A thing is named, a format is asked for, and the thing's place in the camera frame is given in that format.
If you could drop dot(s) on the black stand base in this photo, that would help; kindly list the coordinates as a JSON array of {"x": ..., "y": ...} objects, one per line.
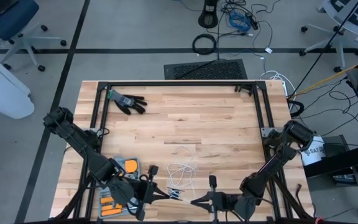
[{"x": 208, "y": 17}]

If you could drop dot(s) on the black power strip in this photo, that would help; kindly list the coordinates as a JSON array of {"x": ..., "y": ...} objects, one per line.
[{"x": 253, "y": 21}]

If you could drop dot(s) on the grey tool case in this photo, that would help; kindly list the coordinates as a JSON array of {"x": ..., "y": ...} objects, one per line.
[{"x": 121, "y": 161}]

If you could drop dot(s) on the small white adapter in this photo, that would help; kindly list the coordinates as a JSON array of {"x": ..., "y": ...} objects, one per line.
[{"x": 268, "y": 49}]

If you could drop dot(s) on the black side table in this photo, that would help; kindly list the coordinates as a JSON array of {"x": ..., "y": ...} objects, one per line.
[{"x": 340, "y": 161}]

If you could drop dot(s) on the thin black slanted pole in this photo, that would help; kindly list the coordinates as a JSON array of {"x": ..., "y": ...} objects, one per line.
[{"x": 324, "y": 49}]

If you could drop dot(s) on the black clamp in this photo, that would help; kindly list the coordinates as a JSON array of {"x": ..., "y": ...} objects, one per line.
[{"x": 244, "y": 89}]

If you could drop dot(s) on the white grey office chair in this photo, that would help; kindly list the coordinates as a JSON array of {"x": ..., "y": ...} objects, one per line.
[{"x": 339, "y": 42}]

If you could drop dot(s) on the orange tape measure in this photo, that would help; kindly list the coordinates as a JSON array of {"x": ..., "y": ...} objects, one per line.
[{"x": 131, "y": 165}]

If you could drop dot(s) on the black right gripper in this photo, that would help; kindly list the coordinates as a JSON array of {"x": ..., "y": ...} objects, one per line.
[{"x": 224, "y": 202}]

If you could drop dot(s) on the black floor mat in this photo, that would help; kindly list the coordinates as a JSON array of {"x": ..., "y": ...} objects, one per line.
[{"x": 210, "y": 70}]

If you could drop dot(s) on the black grey work glove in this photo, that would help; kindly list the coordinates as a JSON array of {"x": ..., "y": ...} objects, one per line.
[{"x": 126, "y": 102}]

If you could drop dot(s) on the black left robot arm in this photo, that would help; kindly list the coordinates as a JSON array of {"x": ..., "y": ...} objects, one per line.
[{"x": 82, "y": 146}]

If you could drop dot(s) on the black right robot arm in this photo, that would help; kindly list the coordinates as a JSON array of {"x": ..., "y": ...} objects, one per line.
[{"x": 275, "y": 161}]

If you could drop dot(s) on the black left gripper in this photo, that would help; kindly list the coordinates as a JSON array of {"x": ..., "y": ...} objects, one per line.
[{"x": 146, "y": 193}]

